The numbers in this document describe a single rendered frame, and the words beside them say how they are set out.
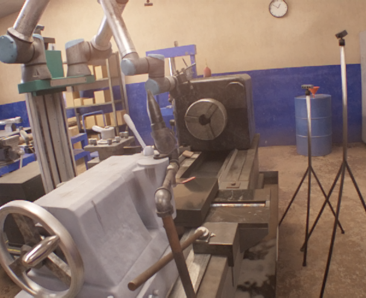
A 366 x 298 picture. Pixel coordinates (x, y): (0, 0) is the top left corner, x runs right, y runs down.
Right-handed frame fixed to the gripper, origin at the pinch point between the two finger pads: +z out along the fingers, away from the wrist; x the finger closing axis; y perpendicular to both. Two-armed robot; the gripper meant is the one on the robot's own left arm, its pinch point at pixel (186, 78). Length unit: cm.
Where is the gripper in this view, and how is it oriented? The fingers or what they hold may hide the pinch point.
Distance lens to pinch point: 189.8
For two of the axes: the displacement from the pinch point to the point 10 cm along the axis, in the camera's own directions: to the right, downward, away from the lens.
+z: 5.5, -3.1, 7.7
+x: -7.3, 2.5, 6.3
